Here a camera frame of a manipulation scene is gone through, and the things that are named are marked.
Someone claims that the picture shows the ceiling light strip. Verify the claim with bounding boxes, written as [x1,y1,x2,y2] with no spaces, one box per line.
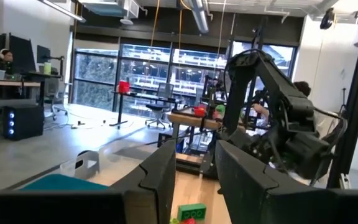
[37,0,87,24]

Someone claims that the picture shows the person with headphones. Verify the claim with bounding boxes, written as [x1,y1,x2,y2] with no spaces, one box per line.
[0,48,14,75]

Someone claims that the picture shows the teal plastic bin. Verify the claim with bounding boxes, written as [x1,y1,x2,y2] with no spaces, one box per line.
[20,173,110,192]

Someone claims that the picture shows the red toy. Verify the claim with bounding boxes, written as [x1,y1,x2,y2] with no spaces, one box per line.
[193,106,207,118]

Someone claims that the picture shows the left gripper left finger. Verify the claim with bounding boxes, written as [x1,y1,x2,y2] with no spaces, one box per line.
[0,139,177,224]

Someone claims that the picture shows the ceiling air duct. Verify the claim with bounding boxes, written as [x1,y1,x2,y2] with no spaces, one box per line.
[185,0,211,34]

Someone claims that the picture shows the small monitor on arm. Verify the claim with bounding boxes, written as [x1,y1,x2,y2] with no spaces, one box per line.
[36,45,52,65]

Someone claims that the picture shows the red container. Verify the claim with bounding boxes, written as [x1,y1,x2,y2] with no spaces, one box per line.
[117,80,131,95]

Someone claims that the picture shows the dark green toy brick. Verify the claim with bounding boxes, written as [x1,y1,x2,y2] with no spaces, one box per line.
[177,203,208,222]

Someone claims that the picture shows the wooden work table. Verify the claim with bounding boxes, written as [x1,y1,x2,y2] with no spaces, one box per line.
[166,112,223,147]

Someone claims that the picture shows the grey office chair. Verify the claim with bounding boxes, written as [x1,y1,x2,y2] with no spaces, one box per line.
[144,83,175,129]
[44,77,71,121]

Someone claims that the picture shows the clear plastic bin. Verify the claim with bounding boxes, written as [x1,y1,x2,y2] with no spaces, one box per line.
[60,150,101,180]

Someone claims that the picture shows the black desk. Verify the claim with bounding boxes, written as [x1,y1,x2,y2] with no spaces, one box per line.
[109,90,180,127]

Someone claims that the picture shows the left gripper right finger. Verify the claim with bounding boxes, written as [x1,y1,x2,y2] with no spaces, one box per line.
[214,139,358,224]

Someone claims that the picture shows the black hanging device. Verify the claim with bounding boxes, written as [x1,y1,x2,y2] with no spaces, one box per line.
[319,7,336,30]

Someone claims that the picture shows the wooden desk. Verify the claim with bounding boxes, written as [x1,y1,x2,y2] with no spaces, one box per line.
[0,78,42,108]

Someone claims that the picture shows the yellow hanging cable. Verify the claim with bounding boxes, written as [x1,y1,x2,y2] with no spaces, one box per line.
[178,8,183,50]
[150,0,162,48]

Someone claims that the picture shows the black computer tower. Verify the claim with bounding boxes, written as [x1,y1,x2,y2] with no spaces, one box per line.
[2,105,45,141]

